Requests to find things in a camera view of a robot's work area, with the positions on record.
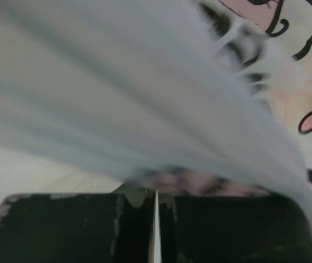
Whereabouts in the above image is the light blue plastic bag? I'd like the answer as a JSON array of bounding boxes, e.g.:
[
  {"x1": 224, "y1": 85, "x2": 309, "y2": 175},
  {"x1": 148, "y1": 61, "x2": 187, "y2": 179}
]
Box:
[{"x1": 0, "y1": 1, "x2": 312, "y2": 224}]

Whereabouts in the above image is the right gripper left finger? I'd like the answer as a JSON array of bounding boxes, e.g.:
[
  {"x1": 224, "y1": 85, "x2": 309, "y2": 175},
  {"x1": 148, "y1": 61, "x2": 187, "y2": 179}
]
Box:
[{"x1": 0, "y1": 192, "x2": 155, "y2": 262}]

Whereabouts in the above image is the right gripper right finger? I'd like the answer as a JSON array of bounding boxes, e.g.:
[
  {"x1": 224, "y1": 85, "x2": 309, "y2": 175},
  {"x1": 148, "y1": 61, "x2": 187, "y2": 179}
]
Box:
[{"x1": 158, "y1": 194, "x2": 312, "y2": 263}]

